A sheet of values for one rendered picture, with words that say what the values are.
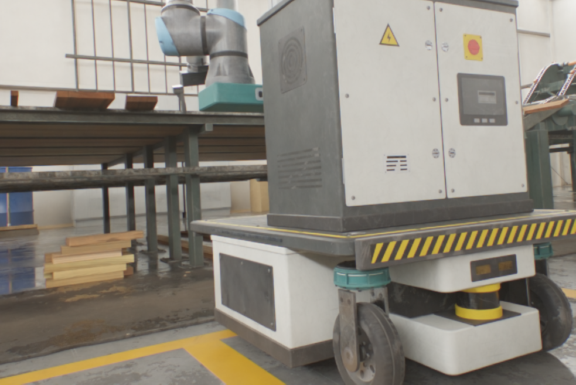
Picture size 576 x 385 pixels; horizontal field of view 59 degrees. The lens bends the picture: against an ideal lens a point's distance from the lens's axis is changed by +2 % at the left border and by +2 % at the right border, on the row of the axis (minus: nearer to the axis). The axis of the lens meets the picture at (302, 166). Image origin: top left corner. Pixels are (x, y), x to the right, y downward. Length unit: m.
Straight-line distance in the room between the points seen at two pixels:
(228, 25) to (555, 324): 1.14
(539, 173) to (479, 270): 3.39
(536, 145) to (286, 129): 3.43
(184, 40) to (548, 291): 1.15
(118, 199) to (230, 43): 6.79
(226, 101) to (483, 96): 0.69
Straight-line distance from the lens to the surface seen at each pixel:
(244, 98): 1.48
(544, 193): 4.44
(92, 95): 2.42
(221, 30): 1.54
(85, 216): 8.14
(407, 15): 1.15
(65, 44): 9.07
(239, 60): 1.53
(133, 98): 2.50
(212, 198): 8.59
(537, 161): 4.43
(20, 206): 7.68
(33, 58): 8.97
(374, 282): 0.97
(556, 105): 4.32
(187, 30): 1.55
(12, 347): 1.73
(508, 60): 1.35
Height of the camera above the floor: 0.42
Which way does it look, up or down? 2 degrees up
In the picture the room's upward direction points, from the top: 3 degrees counter-clockwise
